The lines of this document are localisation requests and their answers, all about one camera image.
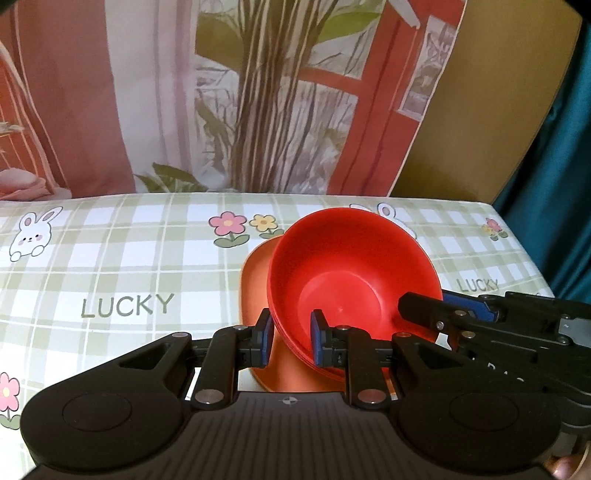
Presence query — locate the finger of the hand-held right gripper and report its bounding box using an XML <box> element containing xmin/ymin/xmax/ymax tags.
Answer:
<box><xmin>397</xmin><ymin>291</ymin><xmax>485</xmax><ymax>344</ymax></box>
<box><xmin>441</xmin><ymin>289</ymin><xmax>509</xmax><ymax>325</ymax></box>

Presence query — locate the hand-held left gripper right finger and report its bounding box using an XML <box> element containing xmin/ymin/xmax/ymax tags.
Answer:
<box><xmin>310</xmin><ymin>309</ymin><xmax>445</xmax><ymax>411</ymax></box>

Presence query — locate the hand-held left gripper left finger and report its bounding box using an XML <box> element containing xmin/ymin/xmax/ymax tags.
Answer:
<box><xmin>118</xmin><ymin>308</ymin><xmax>274</xmax><ymax>411</ymax></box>

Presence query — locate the orange plate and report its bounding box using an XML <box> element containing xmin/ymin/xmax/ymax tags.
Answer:
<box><xmin>239</xmin><ymin>235</ymin><xmax>403</xmax><ymax>398</ymax></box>

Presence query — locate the person's right hand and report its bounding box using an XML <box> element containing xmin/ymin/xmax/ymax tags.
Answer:
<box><xmin>550</xmin><ymin>455</ymin><xmax>591</xmax><ymax>480</ymax></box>

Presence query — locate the teal curtain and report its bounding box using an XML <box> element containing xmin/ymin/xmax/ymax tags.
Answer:
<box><xmin>492</xmin><ymin>9</ymin><xmax>591</xmax><ymax>303</ymax></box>

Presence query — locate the green checkered tablecloth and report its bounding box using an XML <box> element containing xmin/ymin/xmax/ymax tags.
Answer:
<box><xmin>0</xmin><ymin>191</ymin><xmax>556</xmax><ymax>480</ymax></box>

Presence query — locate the printed backdrop cloth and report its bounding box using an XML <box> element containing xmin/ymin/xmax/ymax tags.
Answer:
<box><xmin>0</xmin><ymin>0</ymin><xmax>467</xmax><ymax>201</ymax></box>

